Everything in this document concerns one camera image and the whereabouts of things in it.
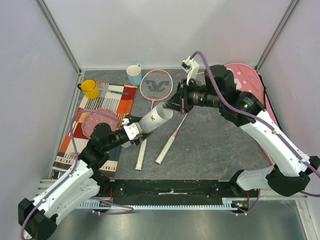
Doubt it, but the white shuttlecock tube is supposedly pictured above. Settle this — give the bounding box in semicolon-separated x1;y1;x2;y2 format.
138;102;174;134

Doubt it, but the pink badminton racket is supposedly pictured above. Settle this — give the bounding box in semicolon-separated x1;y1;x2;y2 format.
134;69;174;172
155;72;205;165

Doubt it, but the pink sport racket bag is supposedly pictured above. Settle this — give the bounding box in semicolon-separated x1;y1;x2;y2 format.
223;63;280;166

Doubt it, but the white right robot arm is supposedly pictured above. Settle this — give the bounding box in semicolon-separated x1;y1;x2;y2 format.
166;63;320;197

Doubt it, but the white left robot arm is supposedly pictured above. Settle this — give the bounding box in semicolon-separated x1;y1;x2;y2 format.
18;113;162;240

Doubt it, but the pink dotted plate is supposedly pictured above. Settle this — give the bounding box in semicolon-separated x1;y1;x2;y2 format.
79;112;118;139

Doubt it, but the colourful patchwork placemat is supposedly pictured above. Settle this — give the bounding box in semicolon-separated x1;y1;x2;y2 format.
52;81;138;178

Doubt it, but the light blue mug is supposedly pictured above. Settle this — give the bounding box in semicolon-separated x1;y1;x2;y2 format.
126;63;142;86

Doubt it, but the yellow enamel mug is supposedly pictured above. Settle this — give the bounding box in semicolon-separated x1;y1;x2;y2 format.
77;79;100;100

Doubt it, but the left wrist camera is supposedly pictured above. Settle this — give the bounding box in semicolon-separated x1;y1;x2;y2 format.
122;118;142;141

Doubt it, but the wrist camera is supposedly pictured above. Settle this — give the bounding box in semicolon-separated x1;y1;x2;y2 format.
180;56;200;86
122;118;142;141

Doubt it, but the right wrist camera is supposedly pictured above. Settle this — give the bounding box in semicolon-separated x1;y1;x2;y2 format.
180;56;200;86

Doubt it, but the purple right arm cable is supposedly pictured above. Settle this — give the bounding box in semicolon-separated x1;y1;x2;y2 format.
191;51;320;217

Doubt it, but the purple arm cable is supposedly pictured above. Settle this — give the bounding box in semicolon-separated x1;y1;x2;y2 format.
19;109;136;240
191;51;320;217

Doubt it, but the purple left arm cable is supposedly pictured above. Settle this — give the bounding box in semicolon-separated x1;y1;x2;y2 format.
19;109;136;240

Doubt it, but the white slotted cable duct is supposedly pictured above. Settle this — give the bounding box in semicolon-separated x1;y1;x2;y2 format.
77;199;249;212

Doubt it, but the aluminium frame post right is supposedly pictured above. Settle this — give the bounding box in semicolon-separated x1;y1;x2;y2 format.
254;0;301;72

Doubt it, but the aluminium frame post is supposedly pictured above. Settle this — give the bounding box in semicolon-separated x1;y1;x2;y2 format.
35;0;82;75
254;0;301;72

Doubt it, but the aluminium frame post left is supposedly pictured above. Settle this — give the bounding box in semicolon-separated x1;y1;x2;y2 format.
35;0;82;75

